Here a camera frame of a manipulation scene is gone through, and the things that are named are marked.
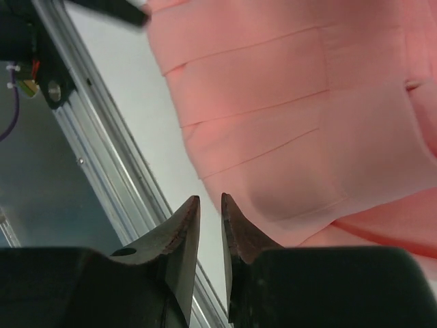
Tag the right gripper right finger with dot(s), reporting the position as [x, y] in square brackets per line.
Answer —
[272, 286]

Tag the aluminium frame rail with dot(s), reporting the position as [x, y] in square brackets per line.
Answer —
[124, 131]

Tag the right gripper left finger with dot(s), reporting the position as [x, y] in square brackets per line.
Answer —
[148, 283]

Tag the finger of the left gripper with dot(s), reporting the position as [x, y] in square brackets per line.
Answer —
[121, 10]

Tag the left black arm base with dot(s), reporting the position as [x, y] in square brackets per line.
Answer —
[25, 40]

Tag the pink skirt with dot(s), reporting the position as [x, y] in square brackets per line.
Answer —
[318, 117]

